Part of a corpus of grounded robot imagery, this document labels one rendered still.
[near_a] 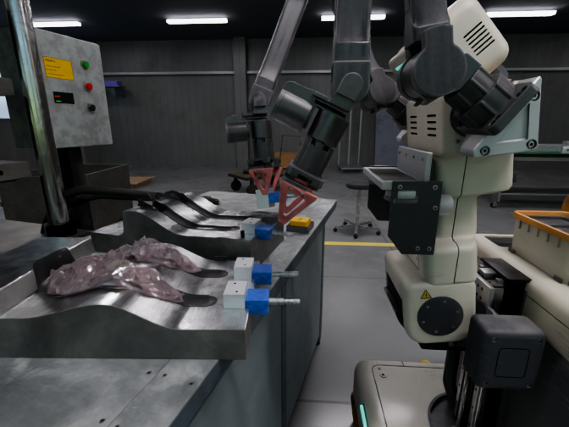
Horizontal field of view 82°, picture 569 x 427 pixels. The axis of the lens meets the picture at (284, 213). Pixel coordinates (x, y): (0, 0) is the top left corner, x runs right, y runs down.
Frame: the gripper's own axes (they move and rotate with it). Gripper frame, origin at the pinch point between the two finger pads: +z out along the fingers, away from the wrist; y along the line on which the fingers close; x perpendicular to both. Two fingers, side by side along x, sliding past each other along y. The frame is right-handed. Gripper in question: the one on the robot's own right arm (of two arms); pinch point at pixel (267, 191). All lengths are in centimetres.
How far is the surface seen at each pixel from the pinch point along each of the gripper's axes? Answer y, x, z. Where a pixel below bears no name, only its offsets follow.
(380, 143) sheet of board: -772, 11, -69
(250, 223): 12.6, -0.7, 7.1
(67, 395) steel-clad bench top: 57, -10, 23
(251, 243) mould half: 16.4, 0.7, 11.6
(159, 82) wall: -666, -534, -290
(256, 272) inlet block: 27.9, 6.7, 15.1
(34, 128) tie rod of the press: 12, -71, -26
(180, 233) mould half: 16.1, -19.1, 8.3
